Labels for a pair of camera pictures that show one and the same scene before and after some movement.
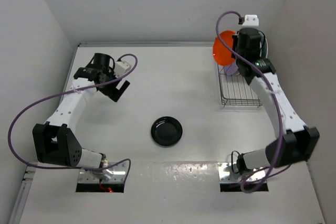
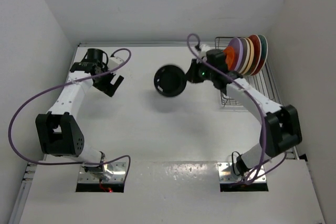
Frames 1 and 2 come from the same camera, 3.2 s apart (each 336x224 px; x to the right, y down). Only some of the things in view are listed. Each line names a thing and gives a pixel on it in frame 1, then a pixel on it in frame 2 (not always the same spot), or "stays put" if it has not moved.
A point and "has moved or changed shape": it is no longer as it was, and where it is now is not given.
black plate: (166, 131) to (170, 81)
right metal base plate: (226, 175) stays put
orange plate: (222, 53) has moved or changed shape
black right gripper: (235, 37) to (191, 75)
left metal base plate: (115, 174) stays put
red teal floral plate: (265, 48) stays put
